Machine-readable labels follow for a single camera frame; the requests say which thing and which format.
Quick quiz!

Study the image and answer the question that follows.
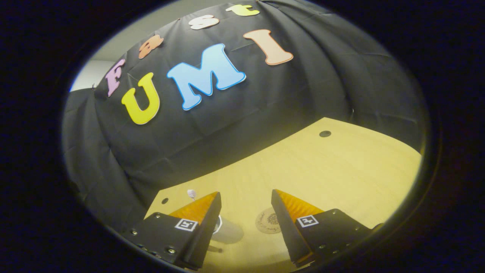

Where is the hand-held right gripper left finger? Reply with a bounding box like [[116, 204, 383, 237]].
[[127, 191, 222, 270]]

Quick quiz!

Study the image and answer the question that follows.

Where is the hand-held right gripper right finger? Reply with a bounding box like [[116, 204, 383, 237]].
[[271, 189, 374, 267]]

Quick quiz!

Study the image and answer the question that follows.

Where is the round wooden coaster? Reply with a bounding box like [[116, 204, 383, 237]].
[[255, 207, 283, 234]]

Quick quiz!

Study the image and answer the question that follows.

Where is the white cup with wooden handle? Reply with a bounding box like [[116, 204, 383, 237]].
[[207, 215, 245, 254]]

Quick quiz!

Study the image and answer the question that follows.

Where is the light wooden desktop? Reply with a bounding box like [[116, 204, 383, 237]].
[[144, 117, 422, 271]]

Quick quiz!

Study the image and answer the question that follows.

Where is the black backdrop cloth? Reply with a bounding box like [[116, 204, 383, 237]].
[[63, 0, 427, 232]]

